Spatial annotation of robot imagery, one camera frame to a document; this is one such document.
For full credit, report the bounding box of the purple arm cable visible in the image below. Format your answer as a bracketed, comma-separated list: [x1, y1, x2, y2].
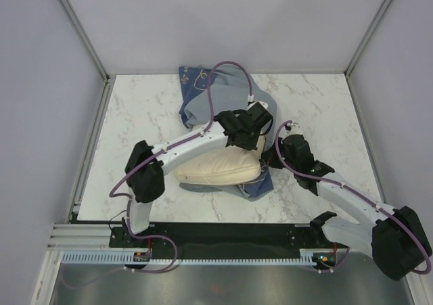
[62, 60, 255, 289]
[275, 119, 433, 275]

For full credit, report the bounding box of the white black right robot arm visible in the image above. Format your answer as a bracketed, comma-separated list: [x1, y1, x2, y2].
[261, 135, 432, 281]

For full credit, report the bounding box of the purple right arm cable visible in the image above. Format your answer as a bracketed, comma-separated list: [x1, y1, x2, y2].
[275, 119, 433, 275]

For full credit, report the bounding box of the blue denim pillowcase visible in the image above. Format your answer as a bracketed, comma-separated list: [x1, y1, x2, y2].
[178, 66, 277, 201]

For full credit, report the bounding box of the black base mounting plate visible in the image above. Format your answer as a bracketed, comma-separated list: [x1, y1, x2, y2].
[109, 222, 346, 258]

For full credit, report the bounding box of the cream white pillow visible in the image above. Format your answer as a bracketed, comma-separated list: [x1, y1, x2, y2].
[174, 136, 267, 186]

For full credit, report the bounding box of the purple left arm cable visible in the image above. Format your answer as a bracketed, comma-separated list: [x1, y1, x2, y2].
[62, 60, 255, 289]

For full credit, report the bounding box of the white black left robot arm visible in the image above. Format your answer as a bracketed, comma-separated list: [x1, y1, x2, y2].
[124, 102, 273, 247]

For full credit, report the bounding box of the white slotted cable duct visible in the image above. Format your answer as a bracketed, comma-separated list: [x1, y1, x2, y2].
[61, 250, 336, 266]

